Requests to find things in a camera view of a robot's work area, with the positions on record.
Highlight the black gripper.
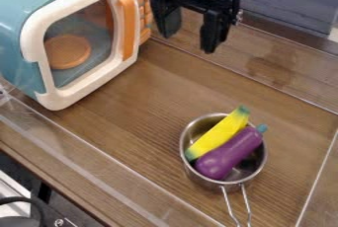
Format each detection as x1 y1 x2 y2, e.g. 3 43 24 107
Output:
151 0 242 54

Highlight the yellow toy banana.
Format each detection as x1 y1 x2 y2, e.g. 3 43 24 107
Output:
185 106 250 161

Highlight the silver metal pot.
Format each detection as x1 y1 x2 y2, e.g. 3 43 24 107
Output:
179 113 269 227

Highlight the blue toy microwave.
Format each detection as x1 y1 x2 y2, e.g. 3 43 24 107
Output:
0 0 153 111

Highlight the purple toy eggplant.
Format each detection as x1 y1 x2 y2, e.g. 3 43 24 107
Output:
194 124 269 181

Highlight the clear acrylic barrier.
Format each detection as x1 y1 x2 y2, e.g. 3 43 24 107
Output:
0 86 226 227

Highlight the black cable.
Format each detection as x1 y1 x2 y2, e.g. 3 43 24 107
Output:
0 195 48 227

